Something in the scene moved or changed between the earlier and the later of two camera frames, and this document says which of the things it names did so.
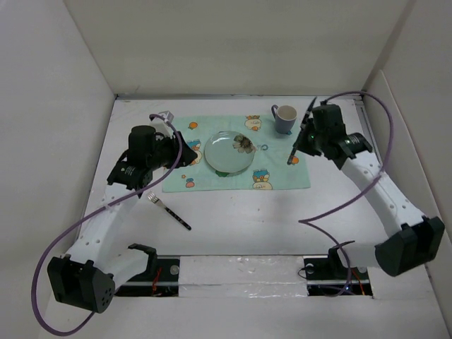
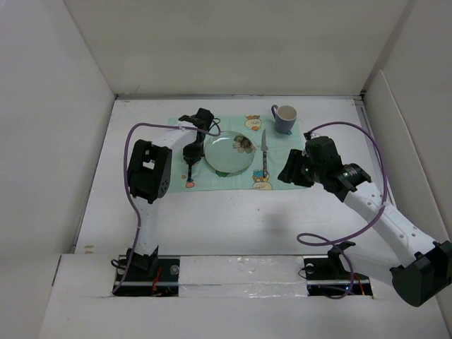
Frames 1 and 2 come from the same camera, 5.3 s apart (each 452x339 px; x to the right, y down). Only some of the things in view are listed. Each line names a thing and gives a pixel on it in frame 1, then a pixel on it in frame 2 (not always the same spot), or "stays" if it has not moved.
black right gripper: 303,145 → 290,171
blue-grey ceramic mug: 285,116 stays
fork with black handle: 157,200 → 190,172
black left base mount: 162,282 stays
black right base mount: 331,277 stays
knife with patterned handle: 299,133 → 264,148
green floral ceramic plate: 229,151 stays
